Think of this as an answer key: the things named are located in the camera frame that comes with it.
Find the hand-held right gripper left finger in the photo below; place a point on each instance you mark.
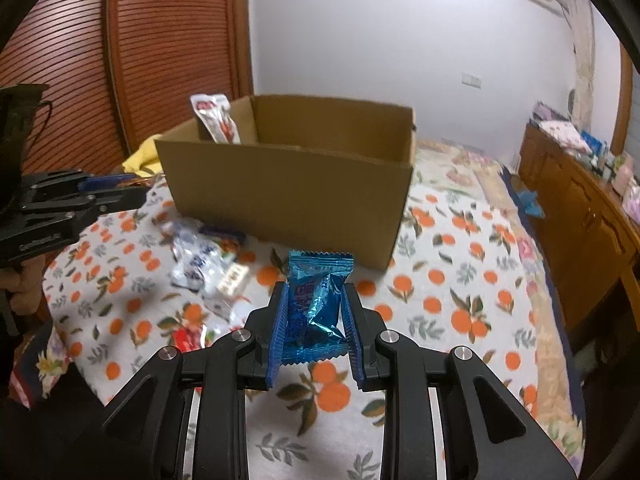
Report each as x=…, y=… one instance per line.
x=277, y=335

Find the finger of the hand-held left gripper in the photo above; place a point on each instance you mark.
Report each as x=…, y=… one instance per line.
x=107, y=181
x=120, y=201

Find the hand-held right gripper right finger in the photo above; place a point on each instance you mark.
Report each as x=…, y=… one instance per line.
x=355, y=340

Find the blue candy packet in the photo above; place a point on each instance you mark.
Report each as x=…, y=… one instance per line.
x=315, y=305

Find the small white printed packet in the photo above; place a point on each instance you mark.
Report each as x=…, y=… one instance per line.
x=234, y=280

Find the red white snack packet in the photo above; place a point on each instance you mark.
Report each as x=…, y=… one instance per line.
x=192, y=337

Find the white black-print packet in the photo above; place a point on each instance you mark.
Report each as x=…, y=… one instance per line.
x=197, y=260

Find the dark blue packet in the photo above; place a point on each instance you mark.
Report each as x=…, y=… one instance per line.
x=225, y=234

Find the large white red-label packet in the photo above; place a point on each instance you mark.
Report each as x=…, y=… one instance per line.
x=217, y=117

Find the brown cardboard box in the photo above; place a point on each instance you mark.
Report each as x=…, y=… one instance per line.
x=280, y=200

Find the person's left hand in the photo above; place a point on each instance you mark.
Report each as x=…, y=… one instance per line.
x=27, y=295

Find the yellow plush toy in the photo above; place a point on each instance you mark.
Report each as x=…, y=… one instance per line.
x=142, y=160

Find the orange print bed sheet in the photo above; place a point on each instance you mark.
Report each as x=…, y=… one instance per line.
x=440, y=310

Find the wooden louvered wardrobe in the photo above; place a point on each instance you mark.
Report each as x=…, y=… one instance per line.
x=165, y=50

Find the red floral cloth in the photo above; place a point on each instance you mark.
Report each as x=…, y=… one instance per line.
x=42, y=365

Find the floral quilt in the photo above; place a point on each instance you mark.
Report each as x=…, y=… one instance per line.
x=465, y=170

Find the small blue object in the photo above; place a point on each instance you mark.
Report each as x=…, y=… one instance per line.
x=529, y=203

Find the person's dark clothing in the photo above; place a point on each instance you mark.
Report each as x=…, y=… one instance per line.
x=50, y=440

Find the wooden cabinet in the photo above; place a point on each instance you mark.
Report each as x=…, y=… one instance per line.
x=575, y=210

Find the folded floral cloth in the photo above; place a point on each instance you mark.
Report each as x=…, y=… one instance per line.
x=567, y=136

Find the purple storage box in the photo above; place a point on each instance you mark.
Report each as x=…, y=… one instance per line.
x=549, y=111

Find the blue box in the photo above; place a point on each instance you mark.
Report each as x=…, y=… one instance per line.
x=594, y=144

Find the pink tissue pack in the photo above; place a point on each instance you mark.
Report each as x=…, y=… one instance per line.
x=632, y=200

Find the floral curtain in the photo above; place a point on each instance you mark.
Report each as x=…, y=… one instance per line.
x=582, y=60

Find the white wall switch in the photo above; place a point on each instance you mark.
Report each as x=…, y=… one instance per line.
x=471, y=79

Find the wooden window frame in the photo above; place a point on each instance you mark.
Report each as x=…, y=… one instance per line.
x=622, y=110

